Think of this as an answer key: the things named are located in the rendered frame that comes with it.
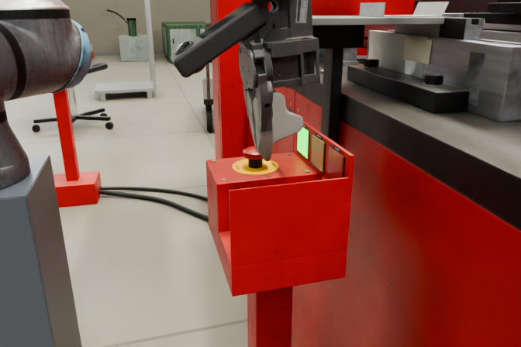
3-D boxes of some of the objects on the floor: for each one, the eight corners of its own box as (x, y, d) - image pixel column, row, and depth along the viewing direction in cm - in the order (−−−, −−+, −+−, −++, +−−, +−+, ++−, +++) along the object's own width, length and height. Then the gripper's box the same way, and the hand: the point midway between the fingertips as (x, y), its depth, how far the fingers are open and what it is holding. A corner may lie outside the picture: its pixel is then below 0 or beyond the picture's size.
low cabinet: (242, 53, 994) (241, 21, 971) (261, 61, 845) (261, 23, 822) (163, 55, 948) (160, 22, 926) (168, 64, 799) (166, 25, 776)
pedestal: (56, 193, 246) (31, 45, 219) (101, 189, 251) (83, 44, 225) (47, 208, 227) (19, 48, 201) (97, 204, 233) (76, 47, 206)
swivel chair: (112, 115, 421) (100, 2, 387) (116, 133, 361) (101, 1, 328) (36, 121, 398) (16, 2, 365) (27, 142, 339) (1, 1, 305)
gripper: (319, -21, 46) (326, 163, 53) (291, -17, 54) (301, 142, 61) (242, -15, 44) (259, 175, 51) (225, -12, 52) (243, 152, 60)
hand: (260, 151), depth 55 cm, fingers closed
